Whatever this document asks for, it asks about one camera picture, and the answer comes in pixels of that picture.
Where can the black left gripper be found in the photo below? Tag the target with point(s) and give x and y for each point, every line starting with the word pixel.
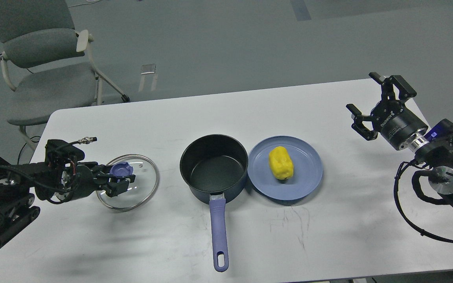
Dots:
pixel 85 182

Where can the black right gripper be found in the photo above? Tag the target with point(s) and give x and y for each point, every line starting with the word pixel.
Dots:
pixel 390 117

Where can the glass pot lid purple knob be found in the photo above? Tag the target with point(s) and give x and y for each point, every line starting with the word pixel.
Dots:
pixel 140 191

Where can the yellow potato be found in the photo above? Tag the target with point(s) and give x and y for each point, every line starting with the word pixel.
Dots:
pixel 280 163

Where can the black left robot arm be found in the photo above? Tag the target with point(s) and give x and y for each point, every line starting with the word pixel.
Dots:
pixel 62 177

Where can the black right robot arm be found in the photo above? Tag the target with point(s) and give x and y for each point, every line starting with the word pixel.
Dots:
pixel 432 181

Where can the blue plate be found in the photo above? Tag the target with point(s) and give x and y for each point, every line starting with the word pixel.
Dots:
pixel 307 175

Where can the grey office chair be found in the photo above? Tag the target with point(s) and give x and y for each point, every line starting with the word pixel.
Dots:
pixel 47 63

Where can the blue saucepan purple handle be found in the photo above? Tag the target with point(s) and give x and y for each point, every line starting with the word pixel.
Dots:
pixel 215 169

